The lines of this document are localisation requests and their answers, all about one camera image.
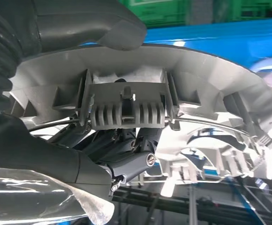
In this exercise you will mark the blue metal shelf rack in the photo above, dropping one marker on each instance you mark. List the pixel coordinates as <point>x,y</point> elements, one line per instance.
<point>220,40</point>

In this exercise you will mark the green plastic crate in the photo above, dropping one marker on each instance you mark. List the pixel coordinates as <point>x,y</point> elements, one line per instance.
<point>149,12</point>
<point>262,7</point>

